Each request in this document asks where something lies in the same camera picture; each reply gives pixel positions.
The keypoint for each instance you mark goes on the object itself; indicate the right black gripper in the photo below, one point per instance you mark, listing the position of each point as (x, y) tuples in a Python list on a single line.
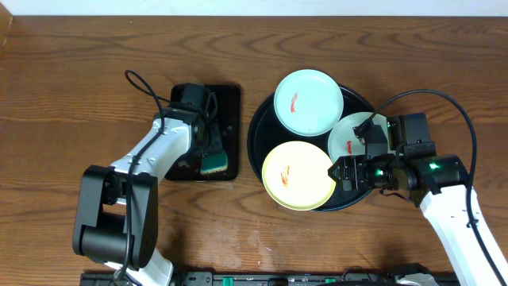
[(348, 166)]

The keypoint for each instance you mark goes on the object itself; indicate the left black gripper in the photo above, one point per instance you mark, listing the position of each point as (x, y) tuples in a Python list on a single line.
[(212, 142)]

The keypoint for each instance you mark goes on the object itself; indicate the green yellow sponge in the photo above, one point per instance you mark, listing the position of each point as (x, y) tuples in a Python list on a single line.
[(214, 162)]

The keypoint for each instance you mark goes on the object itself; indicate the light green plate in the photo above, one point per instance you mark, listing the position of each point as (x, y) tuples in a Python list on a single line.
[(342, 140)]

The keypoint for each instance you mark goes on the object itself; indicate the yellow plate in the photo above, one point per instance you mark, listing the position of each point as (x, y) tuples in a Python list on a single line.
[(295, 175)]

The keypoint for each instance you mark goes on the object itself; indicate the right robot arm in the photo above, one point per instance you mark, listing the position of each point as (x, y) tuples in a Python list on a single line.
[(439, 187)]

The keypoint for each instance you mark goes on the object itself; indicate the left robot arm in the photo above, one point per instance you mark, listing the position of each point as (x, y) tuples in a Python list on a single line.
[(116, 222)]

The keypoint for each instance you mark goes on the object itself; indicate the black rectangular tray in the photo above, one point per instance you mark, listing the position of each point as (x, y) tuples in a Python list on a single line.
[(225, 105)]

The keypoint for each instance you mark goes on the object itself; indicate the black round tray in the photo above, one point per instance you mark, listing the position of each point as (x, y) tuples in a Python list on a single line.
[(267, 132)]

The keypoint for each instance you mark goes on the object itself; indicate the light blue plate top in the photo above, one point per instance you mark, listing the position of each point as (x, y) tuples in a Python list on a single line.
[(308, 102)]

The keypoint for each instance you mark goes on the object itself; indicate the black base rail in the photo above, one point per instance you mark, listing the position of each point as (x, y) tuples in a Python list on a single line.
[(349, 278)]

